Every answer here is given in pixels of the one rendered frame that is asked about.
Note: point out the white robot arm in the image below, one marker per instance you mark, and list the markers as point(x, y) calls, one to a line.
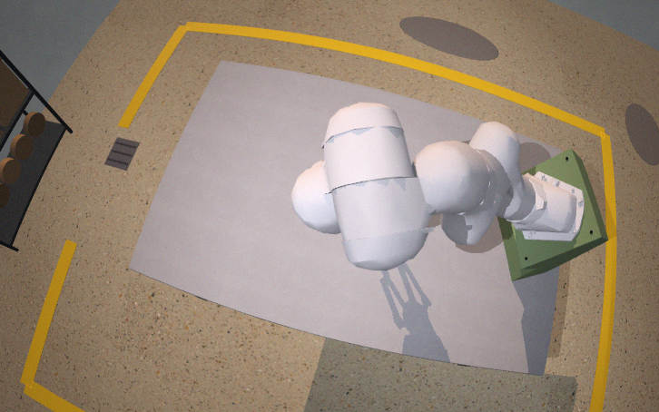
point(382, 209)

